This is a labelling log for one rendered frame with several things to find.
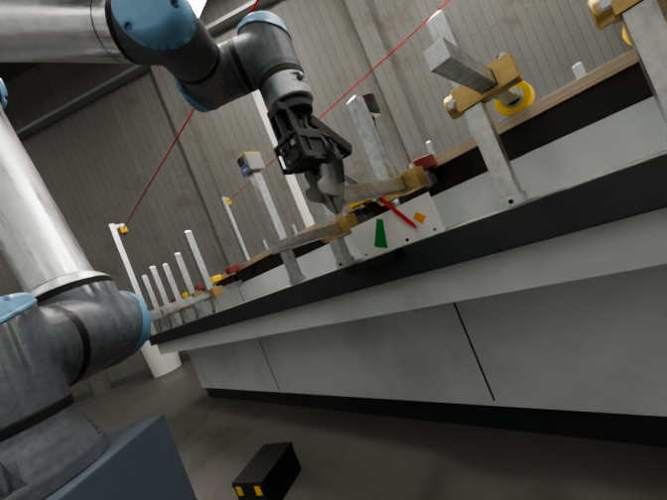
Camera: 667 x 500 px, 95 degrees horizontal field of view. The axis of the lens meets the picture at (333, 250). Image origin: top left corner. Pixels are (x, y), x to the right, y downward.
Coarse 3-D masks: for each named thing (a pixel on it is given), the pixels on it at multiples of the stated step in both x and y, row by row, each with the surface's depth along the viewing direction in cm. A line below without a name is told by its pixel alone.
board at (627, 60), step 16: (608, 64) 63; (624, 64) 61; (576, 80) 66; (592, 80) 65; (560, 96) 69; (528, 112) 73; (496, 128) 78; (464, 144) 84; (448, 160) 88; (320, 224) 127; (256, 256) 163
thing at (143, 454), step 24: (120, 432) 53; (144, 432) 49; (168, 432) 53; (120, 456) 44; (144, 456) 47; (168, 456) 51; (72, 480) 40; (96, 480) 40; (120, 480) 43; (144, 480) 46; (168, 480) 50
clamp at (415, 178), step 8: (416, 168) 74; (400, 176) 75; (408, 176) 74; (416, 176) 73; (424, 176) 75; (408, 184) 75; (416, 184) 73; (424, 184) 74; (400, 192) 77; (408, 192) 77
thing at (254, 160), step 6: (240, 156) 113; (246, 156) 112; (252, 156) 114; (258, 156) 115; (246, 162) 112; (252, 162) 113; (258, 162) 115; (240, 168) 115; (252, 168) 112; (258, 168) 114; (264, 168) 116; (246, 174) 114
